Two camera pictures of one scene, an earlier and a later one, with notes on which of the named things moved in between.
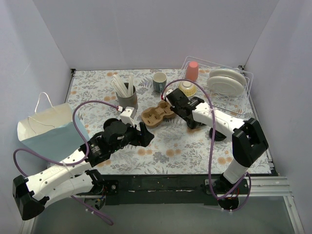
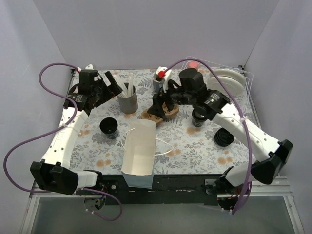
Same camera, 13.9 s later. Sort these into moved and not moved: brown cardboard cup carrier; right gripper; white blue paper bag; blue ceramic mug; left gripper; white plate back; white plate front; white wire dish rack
Moved: left gripper; right gripper; white blue paper bag
Not moved: white plate back; blue ceramic mug; white wire dish rack; brown cardboard cup carrier; white plate front
